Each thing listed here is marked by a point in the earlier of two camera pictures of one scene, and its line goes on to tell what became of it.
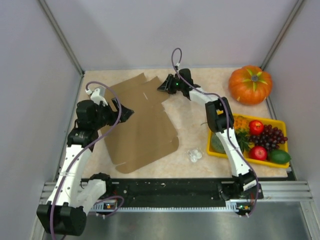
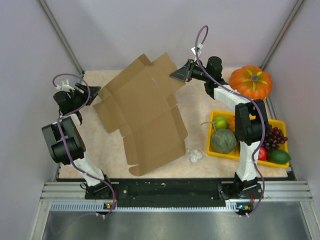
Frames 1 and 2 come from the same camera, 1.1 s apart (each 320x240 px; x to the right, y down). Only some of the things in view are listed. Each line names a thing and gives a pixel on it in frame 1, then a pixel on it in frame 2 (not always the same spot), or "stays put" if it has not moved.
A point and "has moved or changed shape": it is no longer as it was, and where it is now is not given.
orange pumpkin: [250, 85] stays put
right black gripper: [166, 85] to [185, 73]
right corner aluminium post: [298, 7] stays put
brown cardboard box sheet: [146, 134] has moved or changed shape
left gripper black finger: [125, 113] to [94, 91]
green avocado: [278, 156] stays put
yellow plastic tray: [279, 124] stays put
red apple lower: [258, 152] stays put
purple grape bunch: [271, 138] stays put
